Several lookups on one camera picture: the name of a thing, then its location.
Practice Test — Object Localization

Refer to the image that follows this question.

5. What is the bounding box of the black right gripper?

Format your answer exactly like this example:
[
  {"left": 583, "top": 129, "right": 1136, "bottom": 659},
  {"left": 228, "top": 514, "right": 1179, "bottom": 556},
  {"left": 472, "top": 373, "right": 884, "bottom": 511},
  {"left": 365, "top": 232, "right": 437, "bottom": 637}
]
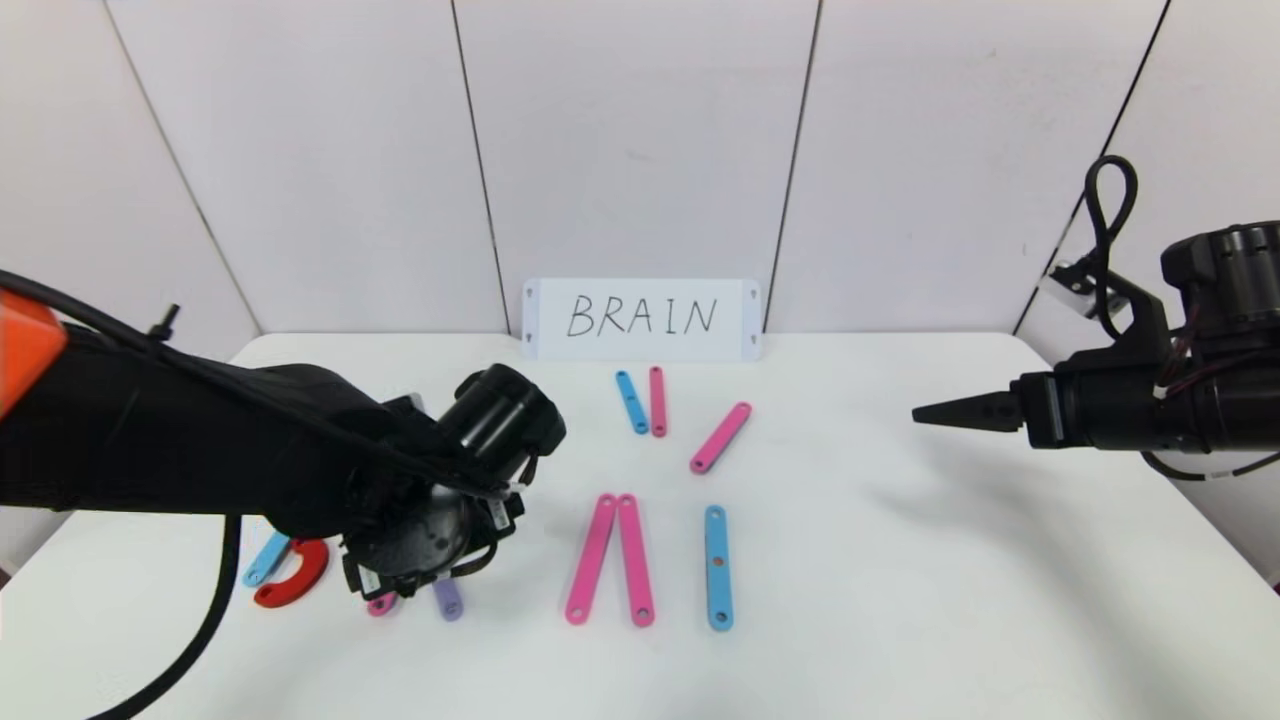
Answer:
[{"left": 911, "top": 370, "right": 1162, "bottom": 452}]

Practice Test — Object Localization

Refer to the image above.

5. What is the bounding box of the white BRAIN sign card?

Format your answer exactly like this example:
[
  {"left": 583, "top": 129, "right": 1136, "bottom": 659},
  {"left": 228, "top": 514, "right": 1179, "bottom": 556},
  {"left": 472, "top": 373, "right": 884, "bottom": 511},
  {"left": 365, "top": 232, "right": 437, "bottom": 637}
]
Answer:
[{"left": 522, "top": 278, "right": 763, "bottom": 363}]

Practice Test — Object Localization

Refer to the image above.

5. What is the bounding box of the long blue bar orange dot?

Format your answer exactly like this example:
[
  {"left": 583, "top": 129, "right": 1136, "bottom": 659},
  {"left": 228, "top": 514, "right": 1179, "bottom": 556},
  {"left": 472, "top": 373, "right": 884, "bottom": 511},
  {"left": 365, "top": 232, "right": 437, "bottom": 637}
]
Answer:
[{"left": 704, "top": 505, "right": 735, "bottom": 632}]

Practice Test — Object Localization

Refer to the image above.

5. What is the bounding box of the short blue bar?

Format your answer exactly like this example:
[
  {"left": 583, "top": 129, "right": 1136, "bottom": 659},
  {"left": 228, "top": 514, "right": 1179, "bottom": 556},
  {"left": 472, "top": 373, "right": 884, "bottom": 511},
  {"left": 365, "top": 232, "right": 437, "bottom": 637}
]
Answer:
[{"left": 615, "top": 370, "right": 651, "bottom": 436}]

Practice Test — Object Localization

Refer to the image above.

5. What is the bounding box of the large red curved piece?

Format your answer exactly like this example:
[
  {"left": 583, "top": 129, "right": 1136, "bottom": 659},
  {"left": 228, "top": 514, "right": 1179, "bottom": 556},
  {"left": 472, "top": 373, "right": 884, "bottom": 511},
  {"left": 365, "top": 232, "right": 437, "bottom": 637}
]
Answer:
[{"left": 253, "top": 538, "right": 330, "bottom": 609}]

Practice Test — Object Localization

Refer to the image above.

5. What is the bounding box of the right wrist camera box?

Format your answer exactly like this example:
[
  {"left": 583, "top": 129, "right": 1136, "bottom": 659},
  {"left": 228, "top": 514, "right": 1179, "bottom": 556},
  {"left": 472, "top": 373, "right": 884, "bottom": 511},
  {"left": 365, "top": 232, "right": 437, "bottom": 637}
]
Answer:
[{"left": 1043, "top": 262, "right": 1101, "bottom": 301}]

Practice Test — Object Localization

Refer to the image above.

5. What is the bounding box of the black right camera bracket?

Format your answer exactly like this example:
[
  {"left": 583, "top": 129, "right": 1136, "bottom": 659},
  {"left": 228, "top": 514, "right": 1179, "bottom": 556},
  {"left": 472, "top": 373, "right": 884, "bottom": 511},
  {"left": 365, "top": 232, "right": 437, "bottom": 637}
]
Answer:
[{"left": 1060, "top": 270, "right": 1173, "bottom": 376}]

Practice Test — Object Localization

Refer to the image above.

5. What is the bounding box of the thin black right gripper cable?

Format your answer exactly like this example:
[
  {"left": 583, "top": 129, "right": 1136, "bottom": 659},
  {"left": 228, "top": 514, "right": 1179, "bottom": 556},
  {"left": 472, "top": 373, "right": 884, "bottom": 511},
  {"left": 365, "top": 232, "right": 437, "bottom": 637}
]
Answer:
[{"left": 1140, "top": 450, "right": 1280, "bottom": 482}]

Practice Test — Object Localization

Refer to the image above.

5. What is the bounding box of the looped black right arm cable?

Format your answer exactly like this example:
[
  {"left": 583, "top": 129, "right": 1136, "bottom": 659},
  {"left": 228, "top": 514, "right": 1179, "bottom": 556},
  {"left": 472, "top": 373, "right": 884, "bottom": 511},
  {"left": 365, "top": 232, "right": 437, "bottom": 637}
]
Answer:
[{"left": 1085, "top": 155, "right": 1139, "bottom": 341}]

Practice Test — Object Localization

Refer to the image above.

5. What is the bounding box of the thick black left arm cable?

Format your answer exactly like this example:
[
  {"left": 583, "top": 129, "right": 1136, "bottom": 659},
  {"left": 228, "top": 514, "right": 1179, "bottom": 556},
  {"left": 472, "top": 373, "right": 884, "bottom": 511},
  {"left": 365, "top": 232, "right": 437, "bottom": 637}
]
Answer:
[{"left": 88, "top": 513, "right": 244, "bottom": 720}]

